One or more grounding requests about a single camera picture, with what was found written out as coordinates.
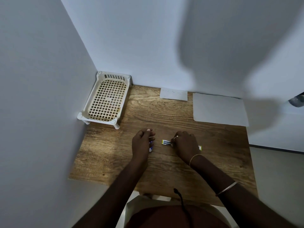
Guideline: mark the reddish brown garment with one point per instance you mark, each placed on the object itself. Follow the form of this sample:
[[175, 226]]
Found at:
[[161, 217]]

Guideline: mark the person's right forearm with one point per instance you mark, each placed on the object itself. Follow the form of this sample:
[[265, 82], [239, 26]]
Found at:
[[237, 204]]

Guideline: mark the person's left hand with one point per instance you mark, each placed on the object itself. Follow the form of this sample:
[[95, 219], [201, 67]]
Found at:
[[142, 147]]

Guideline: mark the small white papers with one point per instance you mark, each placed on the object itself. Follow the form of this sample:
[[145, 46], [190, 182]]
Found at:
[[173, 94]]

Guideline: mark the cream plastic lattice basket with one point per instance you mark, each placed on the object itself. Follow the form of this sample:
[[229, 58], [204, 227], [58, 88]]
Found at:
[[99, 121]]

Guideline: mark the person's right hand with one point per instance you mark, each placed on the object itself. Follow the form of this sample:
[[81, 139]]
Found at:
[[187, 147]]

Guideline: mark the white and yellow stapler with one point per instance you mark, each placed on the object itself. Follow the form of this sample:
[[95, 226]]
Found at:
[[166, 142]]

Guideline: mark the person's left forearm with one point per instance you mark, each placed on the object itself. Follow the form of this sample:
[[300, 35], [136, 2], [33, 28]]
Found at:
[[114, 194]]

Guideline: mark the silver bangle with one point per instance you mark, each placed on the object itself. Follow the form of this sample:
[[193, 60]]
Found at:
[[226, 189]]

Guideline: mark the large white paper sheet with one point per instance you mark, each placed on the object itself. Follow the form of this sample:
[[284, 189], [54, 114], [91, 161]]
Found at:
[[218, 109]]

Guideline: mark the white chair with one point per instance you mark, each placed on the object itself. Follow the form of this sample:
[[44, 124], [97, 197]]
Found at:
[[135, 203]]

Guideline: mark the blue staples box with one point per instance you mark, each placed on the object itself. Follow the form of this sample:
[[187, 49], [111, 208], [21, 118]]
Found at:
[[150, 148]]

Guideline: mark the crumpled silver object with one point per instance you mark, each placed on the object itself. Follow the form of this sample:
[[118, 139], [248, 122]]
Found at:
[[297, 100]]

